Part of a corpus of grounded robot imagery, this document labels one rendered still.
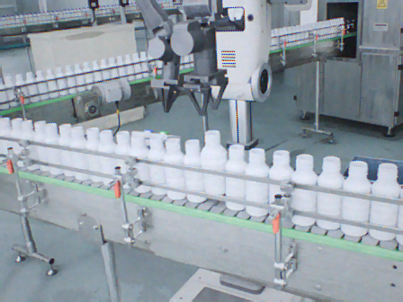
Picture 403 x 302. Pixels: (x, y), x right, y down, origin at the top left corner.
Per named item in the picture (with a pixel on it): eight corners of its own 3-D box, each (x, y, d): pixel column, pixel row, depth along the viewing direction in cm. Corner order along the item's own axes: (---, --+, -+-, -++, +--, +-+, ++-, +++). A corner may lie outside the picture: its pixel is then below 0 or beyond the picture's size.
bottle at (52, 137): (47, 173, 148) (37, 126, 142) (63, 167, 151) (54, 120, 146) (56, 177, 144) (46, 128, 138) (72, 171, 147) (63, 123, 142)
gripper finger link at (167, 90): (166, 111, 137) (169, 81, 137) (147, 111, 141) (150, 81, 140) (178, 113, 143) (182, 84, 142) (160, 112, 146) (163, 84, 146)
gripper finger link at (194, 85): (224, 111, 109) (222, 74, 106) (210, 119, 103) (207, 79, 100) (200, 110, 112) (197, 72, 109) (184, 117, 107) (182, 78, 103)
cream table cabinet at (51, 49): (120, 111, 623) (108, 24, 582) (145, 118, 579) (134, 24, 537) (45, 130, 557) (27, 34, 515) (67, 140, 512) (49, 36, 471)
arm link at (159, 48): (178, 24, 141) (156, 36, 145) (159, 13, 131) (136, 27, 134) (190, 58, 140) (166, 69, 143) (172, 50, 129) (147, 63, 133)
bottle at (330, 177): (331, 234, 100) (334, 166, 94) (310, 225, 105) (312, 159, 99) (347, 225, 103) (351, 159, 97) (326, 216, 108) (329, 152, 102)
